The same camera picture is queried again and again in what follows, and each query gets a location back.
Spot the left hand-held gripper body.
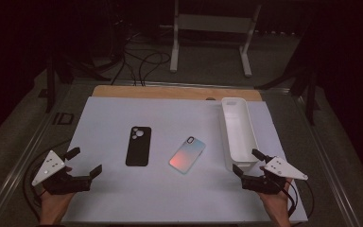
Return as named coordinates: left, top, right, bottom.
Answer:
left=31, top=149, right=93, bottom=196

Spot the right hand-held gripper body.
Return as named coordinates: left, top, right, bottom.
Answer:
left=241, top=156, right=309, bottom=195

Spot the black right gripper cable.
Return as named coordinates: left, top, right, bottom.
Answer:
left=282, top=179, right=315, bottom=221

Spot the black phone case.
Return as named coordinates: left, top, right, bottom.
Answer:
left=125, top=126, right=152, bottom=167

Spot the person's left hand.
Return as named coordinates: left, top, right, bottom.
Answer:
left=39, top=190, right=76, bottom=225

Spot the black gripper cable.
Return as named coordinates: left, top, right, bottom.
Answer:
left=23, top=140, right=72, bottom=221
left=282, top=179, right=315, bottom=221

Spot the black looped floor cable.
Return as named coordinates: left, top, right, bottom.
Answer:
left=137, top=51, right=172, bottom=87

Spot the aluminium frame rail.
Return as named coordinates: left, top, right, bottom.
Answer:
left=0, top=80, right=77, bottom=227
left=291, top=91, right=363, bottom=227

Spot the black metal stand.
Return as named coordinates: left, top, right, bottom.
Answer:
left=44, top=56, right=112, bottom=114
left=258, top=60, right=320, bottom=127

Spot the black rectangular bracket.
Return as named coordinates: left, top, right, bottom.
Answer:
left=52, top=112, right=76, bottom=126

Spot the pink blue gradient phone case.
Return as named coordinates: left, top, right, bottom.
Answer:
left=168, top=135, right=207, bottom=175

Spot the white plastic bin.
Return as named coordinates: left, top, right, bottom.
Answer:
left=220, top=96, right=261, bottom=173

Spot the person's right hand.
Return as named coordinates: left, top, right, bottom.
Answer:
left=258, top=178, right=294, bottom=227

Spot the white metal stand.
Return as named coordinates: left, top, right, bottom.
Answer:
left=169, top=0, right=263, bottom=79

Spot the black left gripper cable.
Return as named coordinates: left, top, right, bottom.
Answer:
left=23, top=140, right=72, bottom=221

